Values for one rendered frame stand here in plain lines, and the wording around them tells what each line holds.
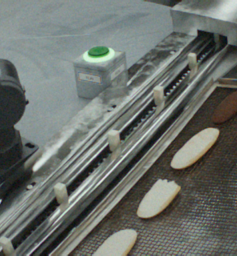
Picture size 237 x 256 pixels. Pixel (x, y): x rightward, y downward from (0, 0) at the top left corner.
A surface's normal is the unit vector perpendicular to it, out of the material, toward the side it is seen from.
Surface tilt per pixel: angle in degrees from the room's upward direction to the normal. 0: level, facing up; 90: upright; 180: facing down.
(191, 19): 90
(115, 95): 0
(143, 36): 0
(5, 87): 90
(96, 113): 0
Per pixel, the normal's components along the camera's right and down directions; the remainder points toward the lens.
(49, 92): -0.10, -0.83
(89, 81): -0.52, 0.51
